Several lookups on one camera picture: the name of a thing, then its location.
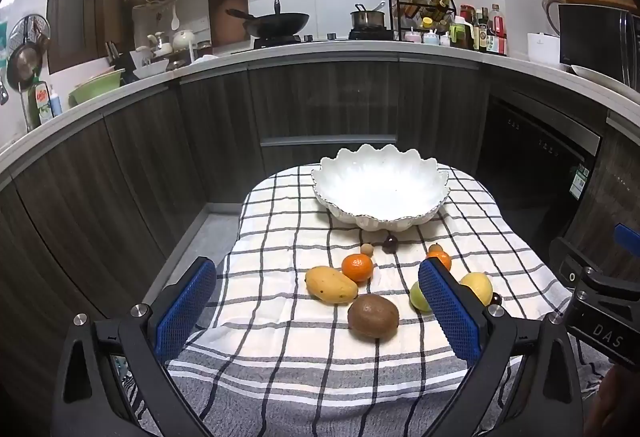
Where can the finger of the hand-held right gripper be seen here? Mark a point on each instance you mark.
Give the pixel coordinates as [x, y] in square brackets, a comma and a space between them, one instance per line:
[567, 262]
[629, 241]

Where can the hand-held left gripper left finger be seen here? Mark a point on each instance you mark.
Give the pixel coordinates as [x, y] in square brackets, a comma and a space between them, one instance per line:
[185, 309]

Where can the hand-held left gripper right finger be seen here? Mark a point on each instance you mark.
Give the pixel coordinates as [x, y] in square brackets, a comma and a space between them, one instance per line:
[450, 312]

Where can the green plum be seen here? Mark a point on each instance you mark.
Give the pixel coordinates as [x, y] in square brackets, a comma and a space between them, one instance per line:
[419, 299]

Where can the yellow lemon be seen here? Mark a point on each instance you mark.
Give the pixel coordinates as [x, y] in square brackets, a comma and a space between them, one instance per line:
[477, 287]

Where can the small orange tangerine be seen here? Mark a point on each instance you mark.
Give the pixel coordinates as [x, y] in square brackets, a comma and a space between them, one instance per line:
[442, 259]

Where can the brown longan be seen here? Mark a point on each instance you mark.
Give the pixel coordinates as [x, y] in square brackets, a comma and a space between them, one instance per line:
[367, 249]
[435, 248]

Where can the brown kiwi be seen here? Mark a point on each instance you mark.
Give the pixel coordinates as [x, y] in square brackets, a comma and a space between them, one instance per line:
[373, 317]

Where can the large orange tangerine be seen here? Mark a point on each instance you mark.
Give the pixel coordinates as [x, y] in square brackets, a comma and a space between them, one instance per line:
[357, 267]

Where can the yellow mango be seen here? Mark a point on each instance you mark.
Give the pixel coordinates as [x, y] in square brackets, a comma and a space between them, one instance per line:
[330, 286]

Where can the white scalloped bowl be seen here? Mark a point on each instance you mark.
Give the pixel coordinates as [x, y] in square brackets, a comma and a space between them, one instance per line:
[380, 189]

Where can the black built-in dishwasher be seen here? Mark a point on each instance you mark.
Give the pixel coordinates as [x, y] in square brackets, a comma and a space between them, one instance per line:
[535, 162]

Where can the black and white checked cloth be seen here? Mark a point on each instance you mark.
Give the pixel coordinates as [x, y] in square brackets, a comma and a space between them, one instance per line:
[300, 367]

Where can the white plate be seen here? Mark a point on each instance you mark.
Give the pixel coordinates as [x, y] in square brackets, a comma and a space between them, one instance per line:
[600, 77]

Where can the black microwave oven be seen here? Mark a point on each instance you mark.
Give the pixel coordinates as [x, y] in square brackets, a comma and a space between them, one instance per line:
[590, 37]

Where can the white box appliance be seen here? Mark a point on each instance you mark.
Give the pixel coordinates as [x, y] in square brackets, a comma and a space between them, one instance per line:
[542, 49]

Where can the clear bottle red label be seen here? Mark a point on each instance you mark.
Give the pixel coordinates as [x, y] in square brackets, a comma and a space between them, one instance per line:
[496, 34]

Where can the green plastic basin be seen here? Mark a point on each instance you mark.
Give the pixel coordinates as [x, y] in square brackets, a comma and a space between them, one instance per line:
[97, 87]

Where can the white electric kettle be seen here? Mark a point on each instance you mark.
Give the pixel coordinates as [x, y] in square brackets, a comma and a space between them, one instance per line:
[550, 14]

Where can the dark sauce bottle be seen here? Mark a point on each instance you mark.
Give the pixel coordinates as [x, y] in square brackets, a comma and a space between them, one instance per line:
[481, 34]

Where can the white and blue bottle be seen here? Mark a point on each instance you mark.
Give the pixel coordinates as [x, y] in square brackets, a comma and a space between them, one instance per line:
[56, 103]

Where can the white ceramic bowl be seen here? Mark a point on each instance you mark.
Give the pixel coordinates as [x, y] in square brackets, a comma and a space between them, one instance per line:
[150, 68]

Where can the green plastic jug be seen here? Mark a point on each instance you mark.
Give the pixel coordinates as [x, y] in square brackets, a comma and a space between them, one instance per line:
[460, 34]

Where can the green dish soap bottle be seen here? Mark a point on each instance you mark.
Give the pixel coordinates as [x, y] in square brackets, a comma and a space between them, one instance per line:
[39, 104]

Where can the black knife block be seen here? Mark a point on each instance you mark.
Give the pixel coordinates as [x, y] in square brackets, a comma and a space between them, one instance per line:
[122, 62]

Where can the red lid jar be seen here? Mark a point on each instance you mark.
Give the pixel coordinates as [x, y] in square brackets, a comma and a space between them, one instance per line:
[467, 13]

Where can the white teapot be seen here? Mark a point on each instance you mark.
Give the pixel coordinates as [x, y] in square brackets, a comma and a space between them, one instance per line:
[184, 39]

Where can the grey kitchen countertop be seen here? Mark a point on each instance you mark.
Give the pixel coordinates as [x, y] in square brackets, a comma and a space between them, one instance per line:
[350, 48]

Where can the white spatula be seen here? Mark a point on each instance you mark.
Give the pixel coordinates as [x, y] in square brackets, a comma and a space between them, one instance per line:
[175, 19]

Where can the brown cutting board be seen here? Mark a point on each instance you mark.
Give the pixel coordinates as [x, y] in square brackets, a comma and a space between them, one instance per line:
[222, 17]

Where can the hanging frying pan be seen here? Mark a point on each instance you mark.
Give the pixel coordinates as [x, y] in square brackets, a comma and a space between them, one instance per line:
[25, 59]

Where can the black wok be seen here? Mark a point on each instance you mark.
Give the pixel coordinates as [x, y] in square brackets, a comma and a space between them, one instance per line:
[277, 23]

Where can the black gas stove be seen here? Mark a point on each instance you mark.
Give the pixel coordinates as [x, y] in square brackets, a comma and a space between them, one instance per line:
[325, 38]

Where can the steel saucepan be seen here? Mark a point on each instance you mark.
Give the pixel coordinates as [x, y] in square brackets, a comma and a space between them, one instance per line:
[367, 18]

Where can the brown wooden door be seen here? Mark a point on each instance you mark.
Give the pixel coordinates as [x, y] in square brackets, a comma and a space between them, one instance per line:
[80, 2]

